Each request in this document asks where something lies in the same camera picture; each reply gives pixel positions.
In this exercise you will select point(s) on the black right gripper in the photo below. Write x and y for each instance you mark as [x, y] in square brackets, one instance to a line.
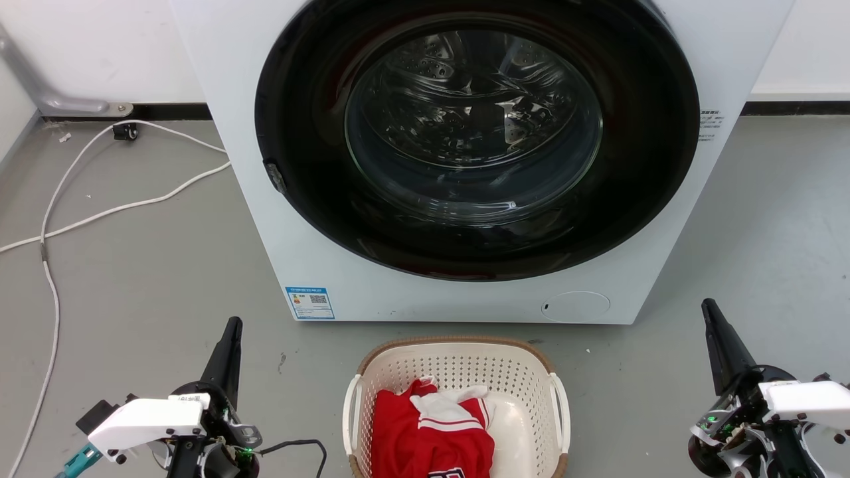
[737, 425]

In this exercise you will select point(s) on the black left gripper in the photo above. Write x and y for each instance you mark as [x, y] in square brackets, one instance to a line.
[222, 431]

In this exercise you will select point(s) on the white perforated laundry basket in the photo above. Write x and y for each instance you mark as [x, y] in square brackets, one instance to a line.
[524, 372]

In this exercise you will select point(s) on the blue energy label sticker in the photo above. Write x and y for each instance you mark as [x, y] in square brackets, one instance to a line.
[309, 303]

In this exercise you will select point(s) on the round white filter cover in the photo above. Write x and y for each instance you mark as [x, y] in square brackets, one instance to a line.
[575, 307]

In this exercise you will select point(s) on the white front-load washing machine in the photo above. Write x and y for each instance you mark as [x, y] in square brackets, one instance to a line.
[372, 299]

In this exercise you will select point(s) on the red and white garment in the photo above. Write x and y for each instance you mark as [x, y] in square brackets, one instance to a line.
[425, 445]

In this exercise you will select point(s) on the black round washer door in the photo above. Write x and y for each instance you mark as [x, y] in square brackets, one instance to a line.
[305, 133]

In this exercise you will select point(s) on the small black floor plug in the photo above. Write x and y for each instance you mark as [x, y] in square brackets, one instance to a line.
[125, 131]

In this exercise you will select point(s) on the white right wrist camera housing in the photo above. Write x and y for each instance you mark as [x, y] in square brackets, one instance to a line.
[810, 401]

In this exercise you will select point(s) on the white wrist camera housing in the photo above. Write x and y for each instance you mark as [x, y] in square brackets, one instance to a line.
[149, 421]
[810, 401]

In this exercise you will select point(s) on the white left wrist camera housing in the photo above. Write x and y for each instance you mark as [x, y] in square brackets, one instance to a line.
[149, 421]

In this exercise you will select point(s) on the grey wall pipe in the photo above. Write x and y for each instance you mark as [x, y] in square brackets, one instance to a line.
[66, 104]

